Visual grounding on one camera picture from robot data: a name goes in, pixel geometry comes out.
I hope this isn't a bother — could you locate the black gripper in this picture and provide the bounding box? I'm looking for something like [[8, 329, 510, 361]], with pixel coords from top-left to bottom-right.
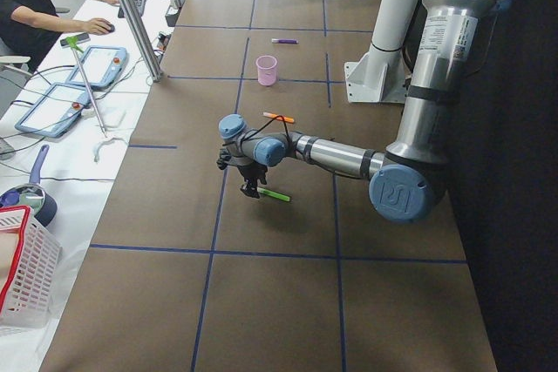
[[237, 162, 268, 198]]

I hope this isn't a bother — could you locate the green highlighter pen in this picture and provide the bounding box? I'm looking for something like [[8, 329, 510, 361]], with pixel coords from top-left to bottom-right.
[[257, 187, 291, 202]]

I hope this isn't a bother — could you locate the orange highlighter pen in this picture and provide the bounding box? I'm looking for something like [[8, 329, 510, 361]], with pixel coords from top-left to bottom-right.
[[262, 112, 296, 124]]

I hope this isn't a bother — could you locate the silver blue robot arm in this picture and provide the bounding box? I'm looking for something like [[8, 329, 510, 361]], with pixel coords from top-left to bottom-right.
[[217, 0, 505, 223]]

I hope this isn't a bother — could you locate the purple highlighter pen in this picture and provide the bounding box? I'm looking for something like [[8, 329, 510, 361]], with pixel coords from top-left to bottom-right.
[[271, 38, 299, 45]]

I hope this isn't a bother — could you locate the pink mesh pen holder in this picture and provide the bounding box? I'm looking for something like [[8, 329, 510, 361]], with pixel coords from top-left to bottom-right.
[[255, 55, 278, 86]]

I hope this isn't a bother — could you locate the person right hand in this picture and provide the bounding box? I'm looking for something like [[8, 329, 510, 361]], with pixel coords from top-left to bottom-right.
[[84, 18, 110, 35]]

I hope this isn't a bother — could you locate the far teach pendant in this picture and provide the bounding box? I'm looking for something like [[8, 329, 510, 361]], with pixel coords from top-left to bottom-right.
[[80, 45, 128, 90]]

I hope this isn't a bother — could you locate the teach pendant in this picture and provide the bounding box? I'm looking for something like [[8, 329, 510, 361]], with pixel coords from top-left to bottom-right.
[[80, 45, 128, 90], [14, 83, 90, 138]]

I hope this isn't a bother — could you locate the blue saucepan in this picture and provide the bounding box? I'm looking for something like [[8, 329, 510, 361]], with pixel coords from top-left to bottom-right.
[[1, 145, 58, 227]]

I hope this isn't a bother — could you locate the near teach pendant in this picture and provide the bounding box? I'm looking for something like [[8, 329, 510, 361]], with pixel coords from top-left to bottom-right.
[[14, 83, 90, 138]]

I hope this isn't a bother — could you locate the metal reacher grabber stick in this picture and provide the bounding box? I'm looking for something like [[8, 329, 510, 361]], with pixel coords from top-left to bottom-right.
[[62, 36, 126, 163]]

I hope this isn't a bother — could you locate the white plastic basket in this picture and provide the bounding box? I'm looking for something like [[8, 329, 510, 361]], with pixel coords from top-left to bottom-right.
[[1, 206, 61, 335]]

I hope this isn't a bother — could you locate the person in black shirt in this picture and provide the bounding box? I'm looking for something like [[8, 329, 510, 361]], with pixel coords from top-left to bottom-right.
[[0, 0, 121, 72]]

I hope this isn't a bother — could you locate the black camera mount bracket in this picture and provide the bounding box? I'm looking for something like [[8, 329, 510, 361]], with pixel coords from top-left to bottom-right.
[[216, 147, 237, 171]]

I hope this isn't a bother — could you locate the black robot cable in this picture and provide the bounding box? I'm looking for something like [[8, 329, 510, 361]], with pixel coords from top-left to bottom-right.
[[221, 115, 296, 159]]

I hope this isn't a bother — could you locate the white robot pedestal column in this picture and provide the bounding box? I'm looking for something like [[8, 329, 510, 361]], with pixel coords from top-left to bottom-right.
[[344, 0, 418, 104]]

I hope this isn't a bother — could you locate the aluminium frame post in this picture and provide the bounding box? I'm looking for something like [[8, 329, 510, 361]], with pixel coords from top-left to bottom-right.
[[119, 0, 162, 82]]

